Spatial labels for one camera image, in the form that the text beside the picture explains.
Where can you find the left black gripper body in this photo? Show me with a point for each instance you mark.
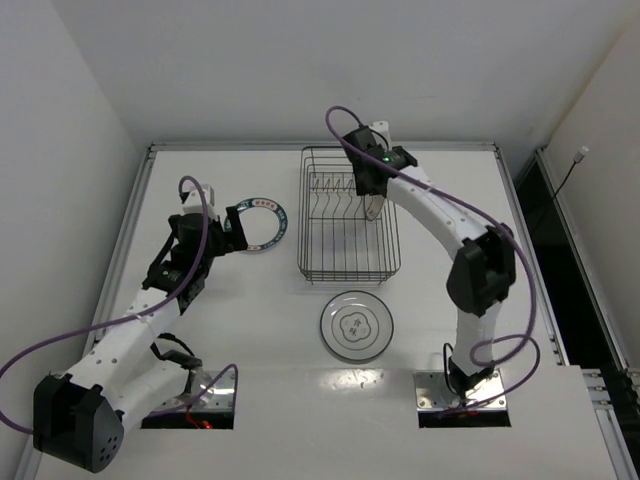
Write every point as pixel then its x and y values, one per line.
pixel 221 238

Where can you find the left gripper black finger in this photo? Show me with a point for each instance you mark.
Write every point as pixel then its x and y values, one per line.
pixel 236 239
pixel 232 216

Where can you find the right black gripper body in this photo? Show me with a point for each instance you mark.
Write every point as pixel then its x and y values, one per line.
pixel 370 185

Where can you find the orange sunburst pattern plate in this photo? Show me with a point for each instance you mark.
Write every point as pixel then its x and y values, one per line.
pixel 373 205

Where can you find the blue rimmed white plate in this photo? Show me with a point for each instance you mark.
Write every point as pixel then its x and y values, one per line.
pixel 265 223

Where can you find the black rimmed flower plate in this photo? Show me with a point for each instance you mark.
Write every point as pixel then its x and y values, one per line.
pixel 356 326

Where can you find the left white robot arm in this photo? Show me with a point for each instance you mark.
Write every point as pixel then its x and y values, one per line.
pixel 82 415

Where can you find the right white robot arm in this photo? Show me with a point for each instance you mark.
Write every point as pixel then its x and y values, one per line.
pixel 483 260

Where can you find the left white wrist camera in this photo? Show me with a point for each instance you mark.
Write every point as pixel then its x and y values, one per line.
pixel 196 200

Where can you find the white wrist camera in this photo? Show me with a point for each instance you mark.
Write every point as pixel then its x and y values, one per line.
pixel 196 200
pixel 381 131

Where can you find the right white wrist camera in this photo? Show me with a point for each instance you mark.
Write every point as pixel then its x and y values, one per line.
pixel 381 131

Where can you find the metal wire dish rack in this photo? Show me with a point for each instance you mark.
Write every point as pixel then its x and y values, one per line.
pixel 335 242

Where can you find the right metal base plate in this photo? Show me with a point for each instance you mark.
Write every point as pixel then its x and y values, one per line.
pixel 433 396

